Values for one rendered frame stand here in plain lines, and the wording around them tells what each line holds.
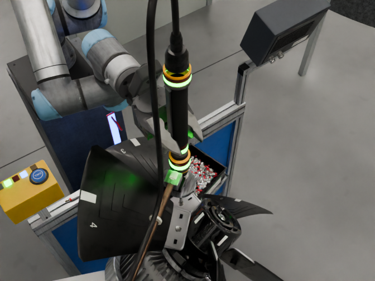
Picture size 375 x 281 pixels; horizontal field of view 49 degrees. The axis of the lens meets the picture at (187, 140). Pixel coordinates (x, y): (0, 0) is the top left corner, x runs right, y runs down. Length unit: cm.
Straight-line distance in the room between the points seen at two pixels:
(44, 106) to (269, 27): 76
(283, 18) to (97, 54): 72
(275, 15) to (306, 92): 155
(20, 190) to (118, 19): 196
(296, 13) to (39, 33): 83
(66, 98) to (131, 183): 25
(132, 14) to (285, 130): 134
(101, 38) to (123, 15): 212
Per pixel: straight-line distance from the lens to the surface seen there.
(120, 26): 306
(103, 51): 88
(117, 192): 81
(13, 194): 126
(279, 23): 140
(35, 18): 99
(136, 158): 110
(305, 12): 147
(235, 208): 119
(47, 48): 97
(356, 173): 263
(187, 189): 91
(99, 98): 96
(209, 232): 93
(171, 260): 97
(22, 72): 154
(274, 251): 228
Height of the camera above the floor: 211
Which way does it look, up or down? 55 degrees down
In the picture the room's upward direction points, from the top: straight up
